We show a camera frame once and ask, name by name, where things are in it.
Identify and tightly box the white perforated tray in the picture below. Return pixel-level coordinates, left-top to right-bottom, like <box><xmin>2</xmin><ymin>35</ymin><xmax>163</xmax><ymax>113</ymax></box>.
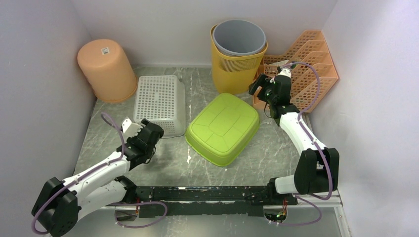
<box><xmin>133</xmin><ymin>75</ymin><xmax>186</xmax><ymax>138</ymax></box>

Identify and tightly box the green plastic basin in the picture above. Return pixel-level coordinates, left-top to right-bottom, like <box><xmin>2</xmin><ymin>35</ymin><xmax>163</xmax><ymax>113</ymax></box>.
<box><xmin>185</xmin><ymin>93</ymin><xmax>260</xmax><ymax>167</ymax></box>

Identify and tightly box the large orange plastic bucket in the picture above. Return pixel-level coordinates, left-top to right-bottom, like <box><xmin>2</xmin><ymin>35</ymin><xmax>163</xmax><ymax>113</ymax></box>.
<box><xmin>77</xmin><ymin>39</ymin><xmax>138</xmax><ymax>103</ymax></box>

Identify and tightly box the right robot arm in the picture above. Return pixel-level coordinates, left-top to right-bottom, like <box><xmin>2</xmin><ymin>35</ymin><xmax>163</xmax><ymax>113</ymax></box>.
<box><xmin>249</xmin><ymin>74</ymin><xmax>339</xmax><ymax>204</ymax></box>

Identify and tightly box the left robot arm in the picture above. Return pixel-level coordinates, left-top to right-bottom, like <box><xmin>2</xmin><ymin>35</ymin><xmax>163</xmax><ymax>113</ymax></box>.
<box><xmin>31</xmin><ymin>118</ymin><xmax>164</xmax><ymax>237</ymax></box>

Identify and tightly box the yellow slatted waste basket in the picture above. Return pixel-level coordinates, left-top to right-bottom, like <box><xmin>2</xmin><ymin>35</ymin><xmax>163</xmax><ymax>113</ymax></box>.
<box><xmin>210</xmin><ymin>25</ymin><xmax>268</xmax><ymax>94</ymax></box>

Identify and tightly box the grey plastic bucket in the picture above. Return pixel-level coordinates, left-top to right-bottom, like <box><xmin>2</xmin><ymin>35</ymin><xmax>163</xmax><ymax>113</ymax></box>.
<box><xmin>211</xmin><ymin>19</ymin><xmax>267</xmax><ymax>57</ymax></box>

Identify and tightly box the orange plastic file organizer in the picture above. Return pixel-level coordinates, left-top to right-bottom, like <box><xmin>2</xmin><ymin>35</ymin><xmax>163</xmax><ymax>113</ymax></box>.
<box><xmin>254</xmin><ymin>30</ymin><xmax>338</xmax><ymax>113</ymax></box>

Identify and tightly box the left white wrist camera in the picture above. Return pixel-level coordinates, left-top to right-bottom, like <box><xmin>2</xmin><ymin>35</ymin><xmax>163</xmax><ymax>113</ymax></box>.
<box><xmin>122</xmin><ymin>117</ymin><xmax>142</xmax><ymax>138</ymax></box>

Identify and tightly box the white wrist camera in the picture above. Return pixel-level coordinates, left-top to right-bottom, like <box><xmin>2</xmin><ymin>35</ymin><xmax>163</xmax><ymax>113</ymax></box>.
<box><xmin>122</xmin><ymin>117</ymin><xmax>142</xmax><ymax>138</ymax></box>
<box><xmin>277</xmin><ymin>67</ymin><xmax>292</xmax><ymax>78</ymax></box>

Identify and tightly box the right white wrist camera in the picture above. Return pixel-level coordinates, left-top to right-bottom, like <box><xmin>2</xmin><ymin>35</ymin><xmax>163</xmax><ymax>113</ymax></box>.
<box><xmin>277</xmin><ymin>67</ymin><xmax>292</xmax><ymax>78</ymax></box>

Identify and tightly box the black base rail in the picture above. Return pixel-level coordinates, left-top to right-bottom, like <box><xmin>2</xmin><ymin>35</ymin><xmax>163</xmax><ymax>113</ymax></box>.
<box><xmin>121</xmin><ymin>183</ymin><xmax>297</xmax><ymax>218</ymax></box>

